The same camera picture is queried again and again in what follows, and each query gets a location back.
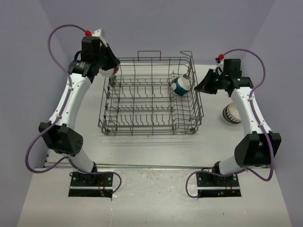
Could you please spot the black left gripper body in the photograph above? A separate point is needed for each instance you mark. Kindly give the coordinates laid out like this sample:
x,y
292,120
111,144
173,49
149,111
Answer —
x,y
106,58

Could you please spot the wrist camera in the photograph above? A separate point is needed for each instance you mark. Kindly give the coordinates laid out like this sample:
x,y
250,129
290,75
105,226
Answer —
x,y
97,33
219,59

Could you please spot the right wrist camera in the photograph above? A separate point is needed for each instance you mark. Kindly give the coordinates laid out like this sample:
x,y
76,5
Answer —
x,y
219,59

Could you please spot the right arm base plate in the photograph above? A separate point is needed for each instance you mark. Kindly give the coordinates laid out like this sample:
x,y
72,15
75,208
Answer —
x,y
210,186

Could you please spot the grey wire dish rack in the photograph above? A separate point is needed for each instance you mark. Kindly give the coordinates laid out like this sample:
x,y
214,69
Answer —
x,y
139,99

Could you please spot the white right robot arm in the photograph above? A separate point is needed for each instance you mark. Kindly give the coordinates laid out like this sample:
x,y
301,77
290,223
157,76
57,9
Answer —
x,y
260,144

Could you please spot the red floral bowl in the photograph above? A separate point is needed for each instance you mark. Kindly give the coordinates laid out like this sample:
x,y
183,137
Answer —
x,y
108,73

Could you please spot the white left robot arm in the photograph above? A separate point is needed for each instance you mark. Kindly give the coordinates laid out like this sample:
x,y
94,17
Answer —
x,y
59,133

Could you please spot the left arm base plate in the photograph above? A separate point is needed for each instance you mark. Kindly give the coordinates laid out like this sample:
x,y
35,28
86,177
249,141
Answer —
x,y
95,186

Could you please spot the white bowl teal stripes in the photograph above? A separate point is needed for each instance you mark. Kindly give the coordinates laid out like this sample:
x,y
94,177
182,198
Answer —
x,y
231,114

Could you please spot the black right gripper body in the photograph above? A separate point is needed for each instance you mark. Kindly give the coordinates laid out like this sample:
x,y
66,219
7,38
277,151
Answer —
x,y
220,82

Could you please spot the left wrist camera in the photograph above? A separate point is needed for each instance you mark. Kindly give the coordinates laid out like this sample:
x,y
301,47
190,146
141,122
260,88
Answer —
x,y
97,33

